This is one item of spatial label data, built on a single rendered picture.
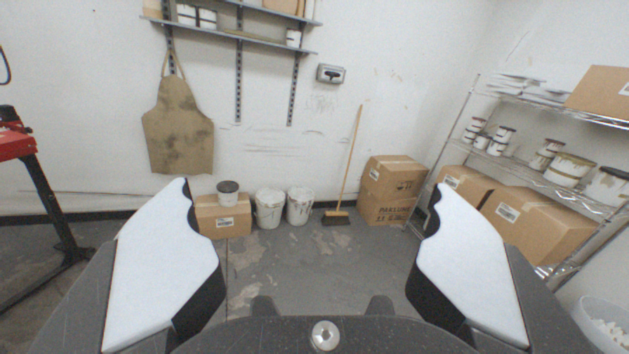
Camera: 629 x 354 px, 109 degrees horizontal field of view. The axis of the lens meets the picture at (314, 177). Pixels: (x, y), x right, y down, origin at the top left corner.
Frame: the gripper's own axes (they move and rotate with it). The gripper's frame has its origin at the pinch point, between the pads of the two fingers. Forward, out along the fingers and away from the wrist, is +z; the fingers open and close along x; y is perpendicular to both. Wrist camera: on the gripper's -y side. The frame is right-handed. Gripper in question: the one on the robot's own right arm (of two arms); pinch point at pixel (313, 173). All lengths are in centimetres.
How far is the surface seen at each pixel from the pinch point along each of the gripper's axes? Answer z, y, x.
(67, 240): 114, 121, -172
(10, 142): 96, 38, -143
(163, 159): 172, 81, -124
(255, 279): 114, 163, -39
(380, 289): 115, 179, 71
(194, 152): 179, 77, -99
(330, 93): 221, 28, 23
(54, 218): 114, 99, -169
